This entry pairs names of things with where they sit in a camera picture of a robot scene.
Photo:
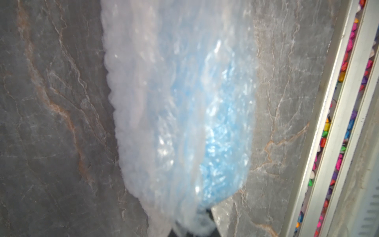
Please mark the blue plastic wine glass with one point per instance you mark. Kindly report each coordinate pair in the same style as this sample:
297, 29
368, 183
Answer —
215, 103

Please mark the bubble wrap sheet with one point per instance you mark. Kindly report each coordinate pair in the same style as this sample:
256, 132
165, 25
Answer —
148, 45

